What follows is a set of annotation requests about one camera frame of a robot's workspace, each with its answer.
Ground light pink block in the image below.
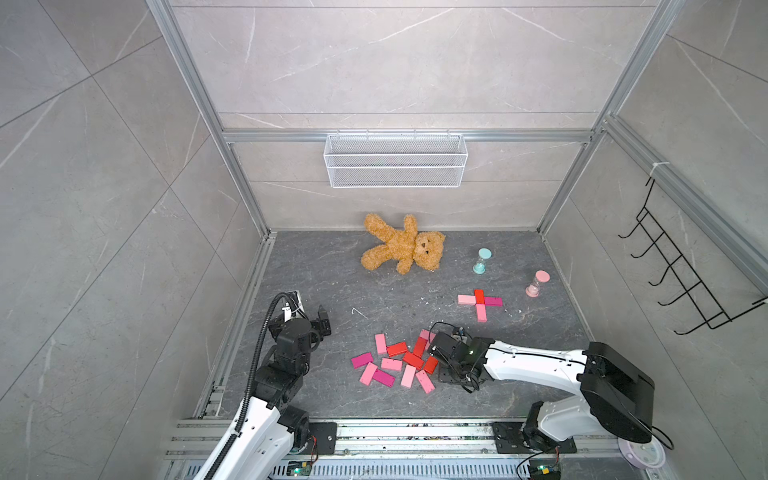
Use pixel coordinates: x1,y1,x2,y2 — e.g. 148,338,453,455
374,333,387,356
359,363,378,386
419,330,435,344
475,304,487,323
381,358,403,372
457,295,476,305
415,370,435,394
401,364,417,388

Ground magenta block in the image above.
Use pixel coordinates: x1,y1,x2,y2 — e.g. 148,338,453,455
372,369,396,388
485,297,504,307
351,352,374,369

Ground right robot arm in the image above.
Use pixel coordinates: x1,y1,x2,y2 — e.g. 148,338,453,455
428,327,655,451

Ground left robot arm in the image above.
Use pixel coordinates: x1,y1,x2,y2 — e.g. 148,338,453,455
195,305,331,479

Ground pink sand timer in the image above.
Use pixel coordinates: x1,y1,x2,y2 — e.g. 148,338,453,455
525,270,550,298

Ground teal sand timer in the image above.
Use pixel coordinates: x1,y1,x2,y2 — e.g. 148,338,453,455
473,248,492,275

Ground brown teddy bear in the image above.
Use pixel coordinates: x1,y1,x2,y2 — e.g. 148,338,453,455
361,213,446,275

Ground lilac round clock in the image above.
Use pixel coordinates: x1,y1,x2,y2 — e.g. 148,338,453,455
618,438,666,470

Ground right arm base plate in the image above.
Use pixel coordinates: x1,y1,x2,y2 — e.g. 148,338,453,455
491,422,577,454

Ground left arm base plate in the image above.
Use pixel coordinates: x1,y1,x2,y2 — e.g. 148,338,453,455
293,422,338,455

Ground left black cable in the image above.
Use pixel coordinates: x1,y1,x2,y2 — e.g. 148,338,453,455
203,292,298,480

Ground white wire mesh basket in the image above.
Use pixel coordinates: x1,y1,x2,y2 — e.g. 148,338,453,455
323,133,469,189

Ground black wire hook rack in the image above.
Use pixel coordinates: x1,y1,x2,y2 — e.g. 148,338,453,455
618,178,767,336

